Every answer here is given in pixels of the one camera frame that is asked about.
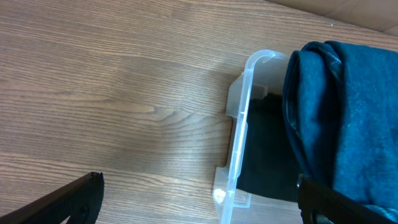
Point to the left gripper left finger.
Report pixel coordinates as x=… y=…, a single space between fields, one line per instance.
x=79 y=201

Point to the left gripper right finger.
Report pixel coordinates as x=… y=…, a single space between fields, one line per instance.
x=319 y=204

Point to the large black cloth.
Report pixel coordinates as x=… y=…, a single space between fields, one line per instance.
x=270 y=168

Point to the blue denim jeans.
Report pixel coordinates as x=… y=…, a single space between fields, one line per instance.
x=339 y=103

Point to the clear plastic storage bin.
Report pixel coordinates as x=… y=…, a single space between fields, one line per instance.
x=263 y=73

